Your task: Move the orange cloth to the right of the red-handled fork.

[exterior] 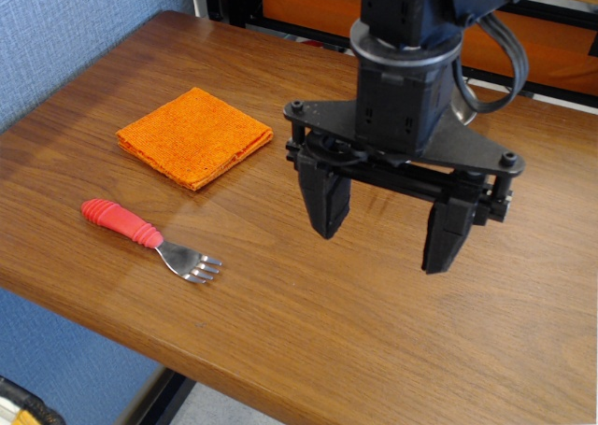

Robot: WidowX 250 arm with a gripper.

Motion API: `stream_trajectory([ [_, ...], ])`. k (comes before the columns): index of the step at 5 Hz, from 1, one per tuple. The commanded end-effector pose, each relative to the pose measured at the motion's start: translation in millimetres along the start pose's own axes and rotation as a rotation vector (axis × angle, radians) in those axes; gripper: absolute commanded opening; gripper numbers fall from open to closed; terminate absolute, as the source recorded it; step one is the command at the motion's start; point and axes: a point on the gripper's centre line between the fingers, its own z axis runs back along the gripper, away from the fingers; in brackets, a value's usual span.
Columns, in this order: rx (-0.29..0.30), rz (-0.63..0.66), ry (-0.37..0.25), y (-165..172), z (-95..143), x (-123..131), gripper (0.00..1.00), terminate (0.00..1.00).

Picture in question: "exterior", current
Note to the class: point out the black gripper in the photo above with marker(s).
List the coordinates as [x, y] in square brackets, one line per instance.
[400, 134]

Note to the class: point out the orange cloth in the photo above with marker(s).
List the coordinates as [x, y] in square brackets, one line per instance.
[194, 139]

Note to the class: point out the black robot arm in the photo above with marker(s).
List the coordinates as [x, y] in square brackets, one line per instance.
[401, 132]

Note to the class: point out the yellow black object corner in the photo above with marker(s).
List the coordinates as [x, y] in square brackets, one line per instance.
[21, 407]

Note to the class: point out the steel pan with handle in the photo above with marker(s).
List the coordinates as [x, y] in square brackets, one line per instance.
[462, 111]

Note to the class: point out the red-handled metal fork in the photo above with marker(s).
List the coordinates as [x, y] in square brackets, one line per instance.
[186, 263]

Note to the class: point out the orange panel black frame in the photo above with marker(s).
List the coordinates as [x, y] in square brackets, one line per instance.
[524, 45]

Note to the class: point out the black table leg frame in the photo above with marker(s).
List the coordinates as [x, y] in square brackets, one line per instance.
[159, 400]

